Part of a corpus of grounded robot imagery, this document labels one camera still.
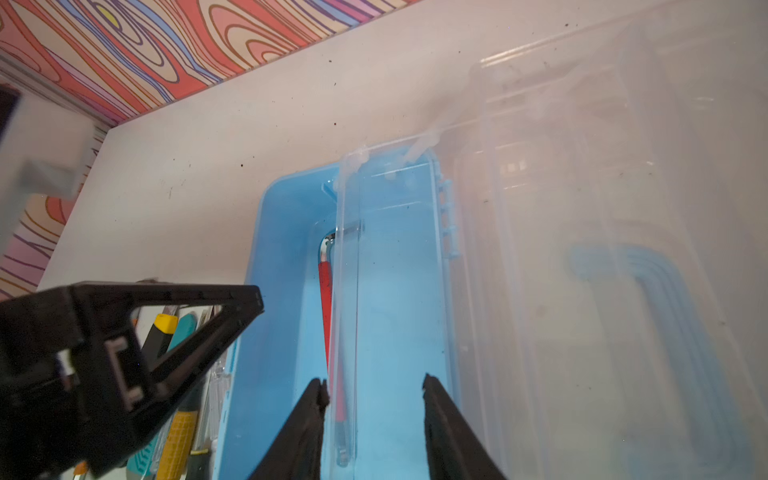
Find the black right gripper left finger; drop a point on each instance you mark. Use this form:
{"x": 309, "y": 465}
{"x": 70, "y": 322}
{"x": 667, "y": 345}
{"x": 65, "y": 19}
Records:
{"x": 296, "y": 451}

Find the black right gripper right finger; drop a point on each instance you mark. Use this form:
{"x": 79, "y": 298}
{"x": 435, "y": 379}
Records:
{"x": 452, "y": 448}

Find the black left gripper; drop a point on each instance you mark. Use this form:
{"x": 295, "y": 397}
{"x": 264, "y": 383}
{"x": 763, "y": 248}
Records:
{"x": 105, "y": 411}

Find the yellow black utility knife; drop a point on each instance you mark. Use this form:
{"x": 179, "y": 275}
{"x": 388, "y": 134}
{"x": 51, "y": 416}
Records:
{"x": 160, "y": 334}

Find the red hex key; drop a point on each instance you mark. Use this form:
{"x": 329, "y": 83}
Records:
{"x": 325, "y": 277}

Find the blue plastic tool box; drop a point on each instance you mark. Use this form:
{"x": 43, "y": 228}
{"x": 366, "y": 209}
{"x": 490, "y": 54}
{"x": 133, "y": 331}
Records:
{"x": 576, "y": 248}

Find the yellow handle screwdriver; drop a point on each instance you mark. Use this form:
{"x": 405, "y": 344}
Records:
{"x": 181, "y": 434}

